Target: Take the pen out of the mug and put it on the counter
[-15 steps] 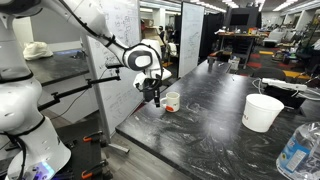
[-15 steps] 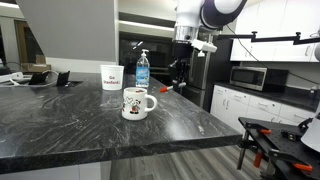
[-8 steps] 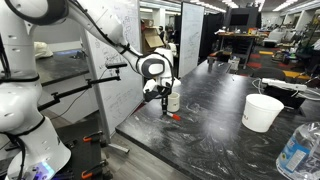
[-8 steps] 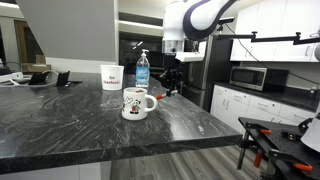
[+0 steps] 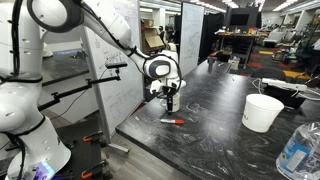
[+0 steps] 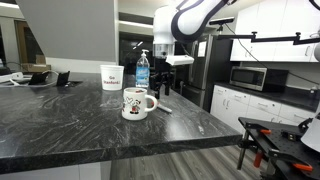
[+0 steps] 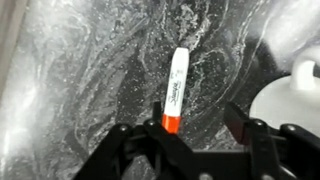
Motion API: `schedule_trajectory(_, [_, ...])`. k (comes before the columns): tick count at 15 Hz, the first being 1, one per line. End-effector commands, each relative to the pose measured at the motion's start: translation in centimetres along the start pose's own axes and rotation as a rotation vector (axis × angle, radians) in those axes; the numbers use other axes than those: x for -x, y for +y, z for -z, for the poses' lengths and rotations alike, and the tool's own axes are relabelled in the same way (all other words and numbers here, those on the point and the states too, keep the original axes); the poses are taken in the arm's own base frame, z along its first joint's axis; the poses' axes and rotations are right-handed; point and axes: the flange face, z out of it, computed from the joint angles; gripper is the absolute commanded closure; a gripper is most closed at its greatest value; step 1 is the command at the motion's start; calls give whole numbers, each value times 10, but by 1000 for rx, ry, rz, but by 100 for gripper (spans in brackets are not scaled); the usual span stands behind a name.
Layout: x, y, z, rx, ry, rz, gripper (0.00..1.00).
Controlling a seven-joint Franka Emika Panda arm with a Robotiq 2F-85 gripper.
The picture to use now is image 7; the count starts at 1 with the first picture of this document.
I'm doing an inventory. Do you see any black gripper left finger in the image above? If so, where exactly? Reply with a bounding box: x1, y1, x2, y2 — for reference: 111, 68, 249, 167
73, 101, 201, 180

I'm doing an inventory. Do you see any white ceramic mug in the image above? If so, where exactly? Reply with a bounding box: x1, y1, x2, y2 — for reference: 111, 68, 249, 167
249, 44, 320, 137

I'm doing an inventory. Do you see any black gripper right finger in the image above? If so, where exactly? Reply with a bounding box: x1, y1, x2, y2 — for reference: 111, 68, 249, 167
223, 101, 320, 180

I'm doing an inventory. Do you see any white marker pen red cap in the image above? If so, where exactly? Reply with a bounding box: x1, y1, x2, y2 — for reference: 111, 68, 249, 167
161, 47, 191, 135

